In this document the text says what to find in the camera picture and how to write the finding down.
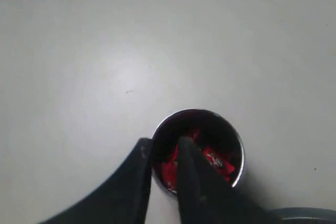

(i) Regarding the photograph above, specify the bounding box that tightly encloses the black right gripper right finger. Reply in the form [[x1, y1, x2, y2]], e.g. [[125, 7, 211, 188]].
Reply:
[[177, 137, 282, 224]]

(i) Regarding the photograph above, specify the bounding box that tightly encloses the stainless steel bowl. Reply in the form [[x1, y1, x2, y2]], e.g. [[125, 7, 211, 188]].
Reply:
[[270, 207, 335, 224]]

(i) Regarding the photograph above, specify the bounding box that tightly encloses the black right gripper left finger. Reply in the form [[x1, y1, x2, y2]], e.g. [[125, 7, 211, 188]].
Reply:
[[44, 138, 153, 224]]

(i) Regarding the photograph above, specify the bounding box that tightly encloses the stainless steel cup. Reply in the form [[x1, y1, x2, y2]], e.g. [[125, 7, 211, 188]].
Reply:
[[152, 109, 245, 196]]

